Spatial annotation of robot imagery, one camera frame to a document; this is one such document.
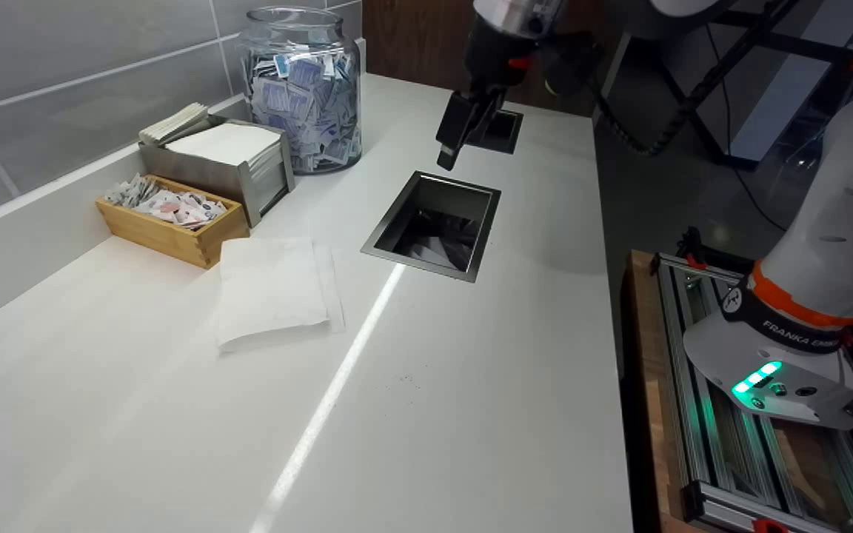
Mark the black folding stand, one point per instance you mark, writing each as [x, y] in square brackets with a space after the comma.
[687, 100]

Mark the aluminium rail robot base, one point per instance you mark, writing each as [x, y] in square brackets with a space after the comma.
[712, 446]

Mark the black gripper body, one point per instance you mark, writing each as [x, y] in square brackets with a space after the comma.
[499, 64]

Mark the dark brown cabinet panel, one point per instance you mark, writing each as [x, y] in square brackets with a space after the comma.
[408, 41]

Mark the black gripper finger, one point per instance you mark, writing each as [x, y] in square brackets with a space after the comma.
[451, 136]
[478, 119]

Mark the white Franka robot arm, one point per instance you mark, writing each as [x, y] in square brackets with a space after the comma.
[842, 226]

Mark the steel napkin dispenser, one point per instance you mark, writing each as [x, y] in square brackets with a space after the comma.
[236, 152]

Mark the wooden base board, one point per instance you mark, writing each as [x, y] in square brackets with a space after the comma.
[655, 417]

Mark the glass jar with packets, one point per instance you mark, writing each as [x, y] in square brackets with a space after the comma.
[303, 100]

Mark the wooden box with packets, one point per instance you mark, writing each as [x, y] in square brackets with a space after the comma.
[177, 239]

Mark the beige folded napkin stack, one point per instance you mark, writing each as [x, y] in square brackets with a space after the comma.
[177, 122]

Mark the steel-framed waste bin opening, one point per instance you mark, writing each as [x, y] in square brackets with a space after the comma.
[447, 202]

